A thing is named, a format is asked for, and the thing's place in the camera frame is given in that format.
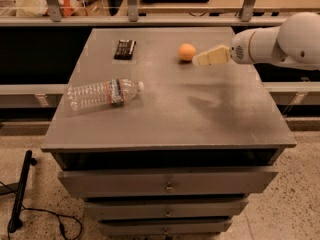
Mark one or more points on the black stand leg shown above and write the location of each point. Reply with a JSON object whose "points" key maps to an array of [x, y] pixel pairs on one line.
{"points": [[15, 223]]}

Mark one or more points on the middle grey drawer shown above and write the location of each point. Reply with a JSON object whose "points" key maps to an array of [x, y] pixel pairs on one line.
{"points": [[169, 208]]}

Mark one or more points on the grey drawer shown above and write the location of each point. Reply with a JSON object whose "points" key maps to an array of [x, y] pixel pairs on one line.
{"points": [[164, 227], [167, 181], [169, 208]]}

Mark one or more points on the metal post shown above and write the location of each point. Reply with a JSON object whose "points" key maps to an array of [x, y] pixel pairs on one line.
{"points": [[246, 11], [132, 10], [55, 12]]}

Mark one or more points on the left metal post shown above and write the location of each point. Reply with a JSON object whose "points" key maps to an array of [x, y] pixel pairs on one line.
{"points": [[55, 12]]}

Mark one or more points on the grey drawer cabinet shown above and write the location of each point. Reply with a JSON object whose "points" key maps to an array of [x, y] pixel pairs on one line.
{"points": [[187, 116]]}

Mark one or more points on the grey metal rail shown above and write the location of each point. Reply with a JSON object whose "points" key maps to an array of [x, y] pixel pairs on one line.
{"points": [[144, 21]]}

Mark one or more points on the black chocolate bar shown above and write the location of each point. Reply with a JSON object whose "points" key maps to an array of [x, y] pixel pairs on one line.
{"points": [[125, 49]]}

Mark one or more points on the right metal post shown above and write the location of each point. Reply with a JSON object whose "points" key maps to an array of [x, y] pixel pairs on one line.
{"points": [[246, 11]]}

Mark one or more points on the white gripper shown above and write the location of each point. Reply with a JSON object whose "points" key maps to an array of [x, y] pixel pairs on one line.
{"points": [[239, 50]]}

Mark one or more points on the clear plastic water bottle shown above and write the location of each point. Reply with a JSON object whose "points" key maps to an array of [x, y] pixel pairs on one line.
{"points": [[110, 92]]}

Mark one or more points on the top grey drawer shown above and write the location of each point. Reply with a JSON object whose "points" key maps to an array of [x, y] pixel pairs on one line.
{"points": [[167, 181]]}

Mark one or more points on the middle metal post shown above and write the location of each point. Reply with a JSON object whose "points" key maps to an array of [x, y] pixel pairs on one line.
{"points": [[132, 10]]}

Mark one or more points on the orange fruit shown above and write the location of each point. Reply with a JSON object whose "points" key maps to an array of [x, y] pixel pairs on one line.
{"points": [[186, 52]]}

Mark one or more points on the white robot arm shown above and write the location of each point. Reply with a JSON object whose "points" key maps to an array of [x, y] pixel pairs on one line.
{"points": [[294, 44]]}

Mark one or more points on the bottom grey drawer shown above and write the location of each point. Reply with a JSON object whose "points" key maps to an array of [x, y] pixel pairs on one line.
{"points": [[164, 227]]}

